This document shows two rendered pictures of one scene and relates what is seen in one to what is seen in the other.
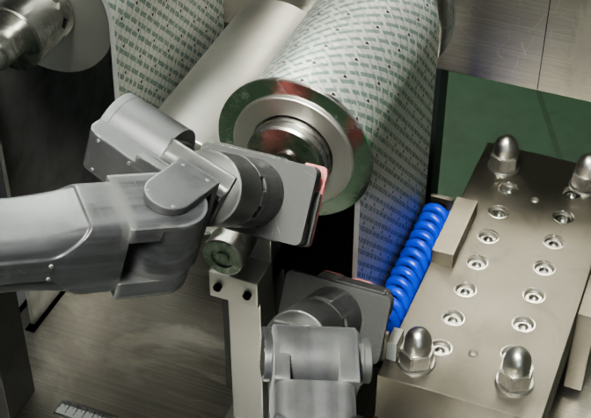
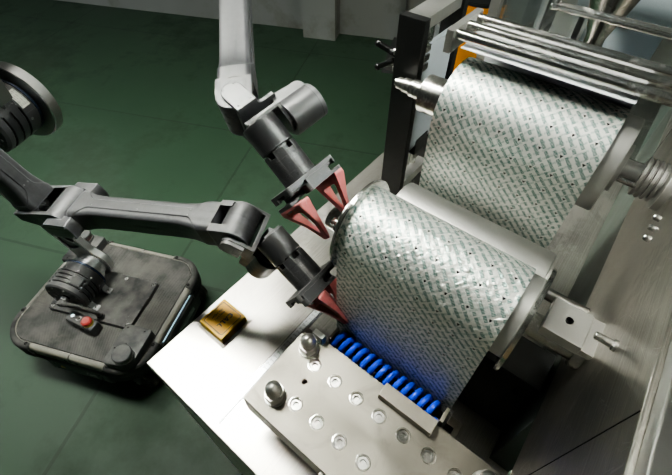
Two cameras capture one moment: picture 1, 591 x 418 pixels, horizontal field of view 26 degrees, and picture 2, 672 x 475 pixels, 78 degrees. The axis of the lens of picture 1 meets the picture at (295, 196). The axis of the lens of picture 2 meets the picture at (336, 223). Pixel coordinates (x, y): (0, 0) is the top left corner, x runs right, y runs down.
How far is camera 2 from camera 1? 109 cm
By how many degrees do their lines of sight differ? 71
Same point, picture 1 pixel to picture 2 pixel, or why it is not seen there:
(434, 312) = (342, 371)
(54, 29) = (428, 103)
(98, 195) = (237, 69)
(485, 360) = (296, 386)
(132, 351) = not seen: hidden behind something
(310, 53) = (403, 211)
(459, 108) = not seen: outside the picture
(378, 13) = (452, 263)
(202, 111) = (420, 202)
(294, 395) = (212, 205)
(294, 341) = (236, 207)
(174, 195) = (229, 91)
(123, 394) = not seen: hidden behind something
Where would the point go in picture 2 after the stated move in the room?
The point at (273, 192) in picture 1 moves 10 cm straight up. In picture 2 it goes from (278, 171) to (270, 114)
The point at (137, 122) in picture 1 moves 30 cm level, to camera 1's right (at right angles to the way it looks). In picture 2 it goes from (295, 92) to (197, 240)
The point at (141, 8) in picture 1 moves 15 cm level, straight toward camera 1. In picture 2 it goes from (458, 142) to (361, 133)
